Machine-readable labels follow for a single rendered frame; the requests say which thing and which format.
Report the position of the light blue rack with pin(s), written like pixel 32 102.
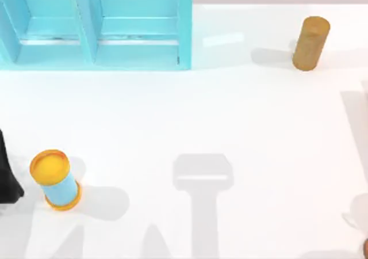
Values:
pixel 95 26

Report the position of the yellow and blue can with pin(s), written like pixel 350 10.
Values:
pixel 56 179

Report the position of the brown cylindrical can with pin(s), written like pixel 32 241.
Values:
pixel 310 43

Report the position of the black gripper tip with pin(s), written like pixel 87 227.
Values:
pixel 8 181

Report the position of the brown rounded object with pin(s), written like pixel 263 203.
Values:
pixel 366 247

